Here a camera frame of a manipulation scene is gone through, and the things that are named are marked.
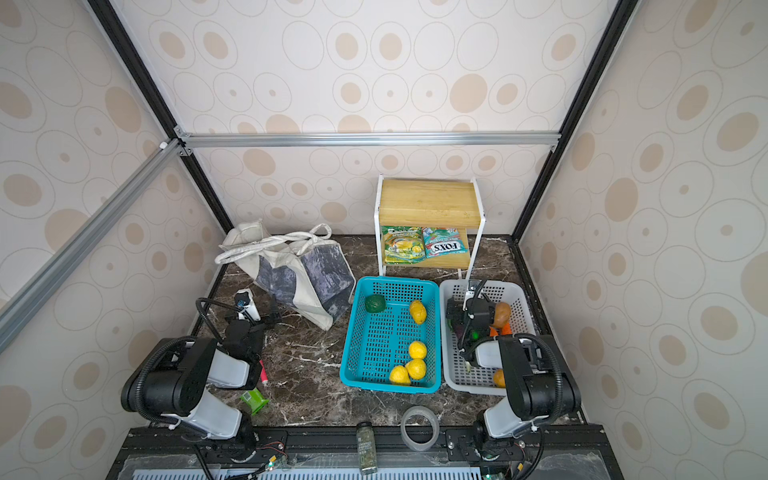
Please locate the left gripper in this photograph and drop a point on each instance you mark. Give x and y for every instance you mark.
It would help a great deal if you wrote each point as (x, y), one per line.
(267, 323)

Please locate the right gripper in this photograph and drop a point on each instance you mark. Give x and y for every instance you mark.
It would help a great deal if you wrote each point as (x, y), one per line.
(458, 311)

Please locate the white canvas grocery bag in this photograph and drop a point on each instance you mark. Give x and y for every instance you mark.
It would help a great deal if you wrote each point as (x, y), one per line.
(303, 270)

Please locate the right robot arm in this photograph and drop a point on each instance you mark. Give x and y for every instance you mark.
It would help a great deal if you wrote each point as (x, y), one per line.
(539, 386)

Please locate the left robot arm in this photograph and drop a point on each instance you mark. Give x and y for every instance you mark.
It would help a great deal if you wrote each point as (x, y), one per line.
(170, 386)

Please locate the teal Fox's candy bag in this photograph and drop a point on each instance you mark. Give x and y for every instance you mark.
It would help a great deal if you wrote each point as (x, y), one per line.
(440, 242)

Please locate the green lemon candy bag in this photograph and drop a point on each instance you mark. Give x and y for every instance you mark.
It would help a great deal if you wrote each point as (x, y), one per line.
(402, 245)

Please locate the toy potato brown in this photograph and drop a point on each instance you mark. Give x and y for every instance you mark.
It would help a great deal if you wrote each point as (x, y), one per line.
(502, 315)

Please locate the toy tomato orange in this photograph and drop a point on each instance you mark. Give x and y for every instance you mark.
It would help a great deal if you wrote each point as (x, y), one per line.
(503, 330)

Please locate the pink marker pen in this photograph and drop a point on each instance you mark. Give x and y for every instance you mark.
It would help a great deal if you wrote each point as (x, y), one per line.
(263, 373)

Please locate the yellow toy lemon upper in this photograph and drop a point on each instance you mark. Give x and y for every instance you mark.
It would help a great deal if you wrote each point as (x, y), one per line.
(418, 312)

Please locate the white plastic basket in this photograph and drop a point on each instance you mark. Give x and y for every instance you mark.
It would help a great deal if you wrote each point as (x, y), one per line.
(458, 374)

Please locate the yellow lemon middle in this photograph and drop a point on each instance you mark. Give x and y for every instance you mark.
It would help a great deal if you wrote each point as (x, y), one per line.
(417, 350)

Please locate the green small packet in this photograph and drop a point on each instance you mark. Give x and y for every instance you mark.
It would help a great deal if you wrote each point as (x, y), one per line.
(254, 400)

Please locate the yellow toy mango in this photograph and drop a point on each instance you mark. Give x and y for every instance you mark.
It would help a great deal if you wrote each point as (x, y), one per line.
(499, 379)

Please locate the yellow lemon right lower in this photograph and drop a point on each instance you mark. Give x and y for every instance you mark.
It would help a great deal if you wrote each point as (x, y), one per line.
(416, 369)

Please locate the yellow lemon bottom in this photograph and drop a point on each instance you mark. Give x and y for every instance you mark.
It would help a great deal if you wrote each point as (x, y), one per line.
(399, 375)

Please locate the green toy pepper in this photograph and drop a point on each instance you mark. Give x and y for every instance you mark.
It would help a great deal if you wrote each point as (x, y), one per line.
(375, 304)

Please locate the teal plastic basket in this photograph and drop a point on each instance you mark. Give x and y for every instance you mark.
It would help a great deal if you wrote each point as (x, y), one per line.
(376, 343)

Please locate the clear tape roll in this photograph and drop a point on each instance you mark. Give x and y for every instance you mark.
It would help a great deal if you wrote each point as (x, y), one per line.
(419, 428)

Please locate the spice jar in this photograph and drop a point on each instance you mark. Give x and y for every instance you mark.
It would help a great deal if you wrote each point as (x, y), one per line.
(366, 448)

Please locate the white wire shelf rack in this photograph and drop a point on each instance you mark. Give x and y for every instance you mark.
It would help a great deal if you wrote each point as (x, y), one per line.
(431, 203)

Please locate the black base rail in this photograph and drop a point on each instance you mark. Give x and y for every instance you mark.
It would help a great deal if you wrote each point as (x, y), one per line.
(554, 452)

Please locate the aluminium frame bar left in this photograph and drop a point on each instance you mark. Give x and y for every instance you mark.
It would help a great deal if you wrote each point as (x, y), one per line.
(23, 307)

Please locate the aluminium frame bar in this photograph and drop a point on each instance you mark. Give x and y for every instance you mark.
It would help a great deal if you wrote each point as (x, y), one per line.
(368, 139)
(23, 307)

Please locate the aluminium frame bar back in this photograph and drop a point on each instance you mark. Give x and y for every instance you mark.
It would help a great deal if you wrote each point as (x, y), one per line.
(368, 139)

